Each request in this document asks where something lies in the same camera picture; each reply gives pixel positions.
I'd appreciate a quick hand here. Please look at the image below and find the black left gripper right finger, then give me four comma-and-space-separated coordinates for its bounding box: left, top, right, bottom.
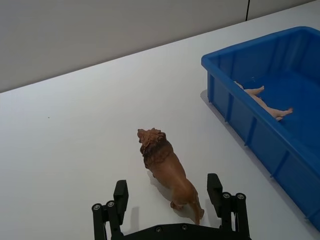
206, 173, 249, 238

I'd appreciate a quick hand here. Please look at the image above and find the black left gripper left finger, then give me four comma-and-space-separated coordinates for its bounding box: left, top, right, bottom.
91, 179, 130, 240

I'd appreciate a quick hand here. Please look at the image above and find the brown toy lion figure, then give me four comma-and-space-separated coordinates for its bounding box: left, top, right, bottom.
137, 127, 205, 225

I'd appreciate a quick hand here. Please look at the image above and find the pale pink toy animal figure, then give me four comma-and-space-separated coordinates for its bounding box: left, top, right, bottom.
233, 80, 294, 122

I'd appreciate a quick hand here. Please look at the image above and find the blue plastic bin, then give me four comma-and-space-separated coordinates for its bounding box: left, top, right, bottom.
200, 25, 320, 225

